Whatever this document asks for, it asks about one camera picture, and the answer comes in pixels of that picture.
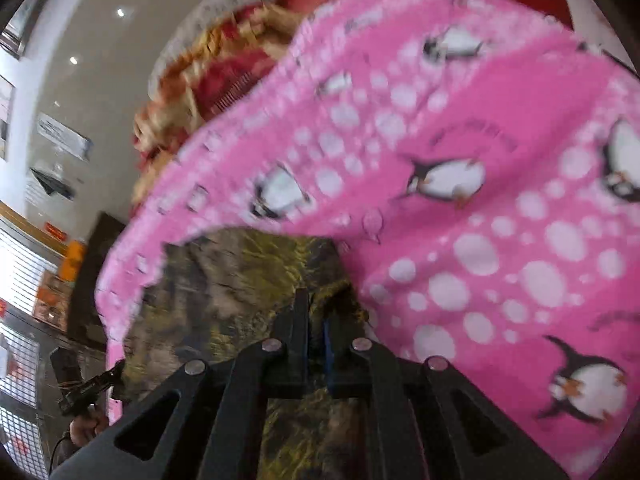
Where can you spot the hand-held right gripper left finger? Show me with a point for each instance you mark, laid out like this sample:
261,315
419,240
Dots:
295,345

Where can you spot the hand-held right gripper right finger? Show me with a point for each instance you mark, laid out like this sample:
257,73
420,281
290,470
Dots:
340,355

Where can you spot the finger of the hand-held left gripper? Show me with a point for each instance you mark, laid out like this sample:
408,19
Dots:
112,374

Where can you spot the brown floral shirt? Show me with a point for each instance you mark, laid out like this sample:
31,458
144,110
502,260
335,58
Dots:
240,300

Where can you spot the person's left hand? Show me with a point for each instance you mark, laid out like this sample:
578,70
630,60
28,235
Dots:
85,430

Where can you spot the white grid window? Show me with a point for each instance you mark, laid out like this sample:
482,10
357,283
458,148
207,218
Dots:
17,335

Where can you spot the pink penguin blanket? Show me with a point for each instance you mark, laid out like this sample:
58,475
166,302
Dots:
450,185

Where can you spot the red yellow floral quilt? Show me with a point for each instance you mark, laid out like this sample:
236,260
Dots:
210,75

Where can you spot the grey patterned pillow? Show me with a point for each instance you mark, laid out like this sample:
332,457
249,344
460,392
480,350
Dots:
210,5

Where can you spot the red wall paper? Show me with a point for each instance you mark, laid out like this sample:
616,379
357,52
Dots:
55,230

